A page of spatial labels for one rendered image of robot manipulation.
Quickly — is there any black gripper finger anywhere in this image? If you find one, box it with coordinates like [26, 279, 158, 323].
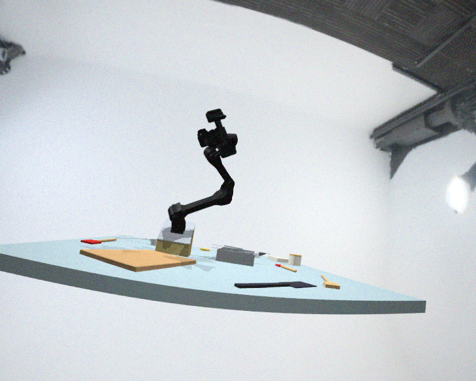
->
[209, 111, 226, 122]
[220, 138, 236, 153]

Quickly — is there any small white saucepan with long handle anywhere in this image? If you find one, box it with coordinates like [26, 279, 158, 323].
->
[128, 238, 157, 245]

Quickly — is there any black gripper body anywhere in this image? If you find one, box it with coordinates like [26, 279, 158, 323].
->
[205, 109, 236, 158]

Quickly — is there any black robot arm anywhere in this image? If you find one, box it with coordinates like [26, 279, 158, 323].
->
[168, 129, 234, 234]

